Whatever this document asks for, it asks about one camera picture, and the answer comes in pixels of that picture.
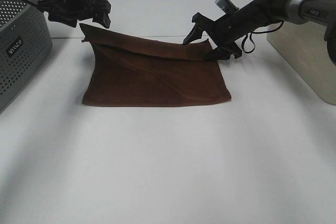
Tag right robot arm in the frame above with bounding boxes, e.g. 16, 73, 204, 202
183, 0, 335, 62

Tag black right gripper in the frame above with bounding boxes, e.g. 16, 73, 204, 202
183, 1, 273, 60

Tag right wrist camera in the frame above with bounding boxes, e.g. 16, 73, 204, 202
215, 0, 239, 14

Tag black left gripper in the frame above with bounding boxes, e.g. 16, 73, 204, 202
38, 0, 111, 28

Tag brown towel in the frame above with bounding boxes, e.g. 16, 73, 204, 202
80, 24, 232, 107

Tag beige storage box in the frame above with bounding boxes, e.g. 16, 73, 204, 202
267, 22, 335, 105

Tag grey perforated basket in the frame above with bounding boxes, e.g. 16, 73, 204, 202
1, 0, 52, 111

